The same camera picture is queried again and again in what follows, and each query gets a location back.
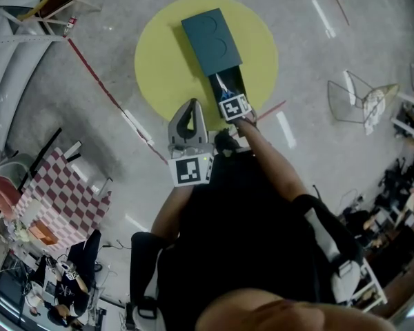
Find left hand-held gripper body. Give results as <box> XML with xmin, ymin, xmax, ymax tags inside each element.
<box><xmin>167</xmin><ymin>141</ymin><xmax>216</xmax><ymax>188</ymax></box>

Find wooden frame chair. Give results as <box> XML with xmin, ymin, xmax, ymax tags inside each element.
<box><xmin>16</xmin><ymin>0</ymin><xmax>102</xmax><ymax>36</ymax></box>

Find white shelf rack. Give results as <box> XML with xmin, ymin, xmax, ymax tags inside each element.
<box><xmin>391</xmin><ymin>53</ymin><xmax>414</xmax><ymax>145</ymax></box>

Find red white checkered cloth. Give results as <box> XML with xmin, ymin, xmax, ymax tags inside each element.
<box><xmin>12</xmin><ymin>146</ymin><xmax>112</xmax><ymax>248</ymax></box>

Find blue-handled scissors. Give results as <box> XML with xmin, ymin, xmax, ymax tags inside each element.
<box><xmin>215</xmin><ymin>74</ymin><xmax>235</xmax><ymax>101</ymax></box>

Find dark teal box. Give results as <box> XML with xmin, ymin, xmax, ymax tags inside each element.
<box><xmin>181</xmin><ymin>8</ymin><xmax>250</xmax><ymax>119</ymax></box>

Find metal wire chair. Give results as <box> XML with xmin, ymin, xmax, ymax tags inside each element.
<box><xmin>327</xmin><ymin>69</ymin><xmax>401</xmax><ymax>137</ymax></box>

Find clear plastic bottle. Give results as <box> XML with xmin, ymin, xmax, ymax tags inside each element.
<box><xmin>63</xmin><ymin>15</ymin><xmax>79</xmax><ymax>37</ymax></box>

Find person's left forearm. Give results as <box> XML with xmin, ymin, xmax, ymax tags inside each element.
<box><xmin>151</xmin><ymin>183</ymin><xmax>195</xmax><ymax>237</ymax></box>

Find round yellow mat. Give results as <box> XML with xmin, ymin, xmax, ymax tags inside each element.
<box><xmin>134</xmin><ymin>0</ymin><xmax>279</xmax><ymax>130</ymax></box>

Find pink chair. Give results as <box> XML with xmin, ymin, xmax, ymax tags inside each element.
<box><xmin>0</xmin><ymin>172</ymin><xmax>22</xmax><ymax>221</ymax></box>

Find white low rack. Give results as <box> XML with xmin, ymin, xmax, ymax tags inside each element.
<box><xmin>347</xmin><ymin>256</ymin><xmax>389</xmax><ymax>314</ymax></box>

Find person's black clothing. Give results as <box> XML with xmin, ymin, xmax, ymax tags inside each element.
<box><xmin>128</xmin><ymin>149</ymin><xmax>364</xmax><ymax>331</ymax></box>

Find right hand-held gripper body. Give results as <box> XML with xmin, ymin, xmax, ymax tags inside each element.
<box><xmin>219</xmin><ymin>93</ymin><xmax>260</xmax><ymax>139</ymax></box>

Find person's face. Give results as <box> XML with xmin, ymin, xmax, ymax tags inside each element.
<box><xmin>195</xmin><ymin>288</ymin><xmax>396</xmax><ymax>331</ymax></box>

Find orange box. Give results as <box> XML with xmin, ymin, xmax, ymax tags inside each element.
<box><xmin>28</xmin><ymin>220</ymin><xmax>59</xmax><ymax>247</ymax></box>

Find person's right forearm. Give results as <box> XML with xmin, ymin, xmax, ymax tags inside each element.
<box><xmin>235</xmin><ymin>118</ymin><xmax>310</xmax><ymax>203</ymax></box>

